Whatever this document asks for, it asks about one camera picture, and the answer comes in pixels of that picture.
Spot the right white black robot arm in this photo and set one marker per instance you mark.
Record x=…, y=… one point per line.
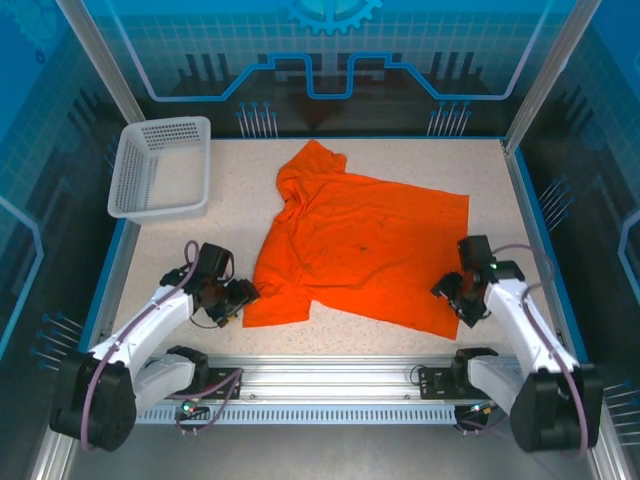
x=510, y=320

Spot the white perforated plastic basket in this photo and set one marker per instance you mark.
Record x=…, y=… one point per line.
x=132, y=170

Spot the aluminium frame post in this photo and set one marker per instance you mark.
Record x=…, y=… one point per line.
x=102, y=60
x=545, y=75

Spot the aluminium front frame beam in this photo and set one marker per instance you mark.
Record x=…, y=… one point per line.
x=325, y=380

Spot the grey metal bottom panel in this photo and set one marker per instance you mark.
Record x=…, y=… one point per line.
x=325, y=455

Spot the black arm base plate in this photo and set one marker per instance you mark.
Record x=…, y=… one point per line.
x=225, y=375
x=435, y=386

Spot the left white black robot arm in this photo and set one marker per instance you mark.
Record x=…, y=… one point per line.
x=155, y=332

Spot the aluminium table side rail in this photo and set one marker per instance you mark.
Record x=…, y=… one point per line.
x=522, y=200
x=110, y=300

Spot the orange t-shirt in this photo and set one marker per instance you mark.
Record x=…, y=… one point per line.
x=360, y=225

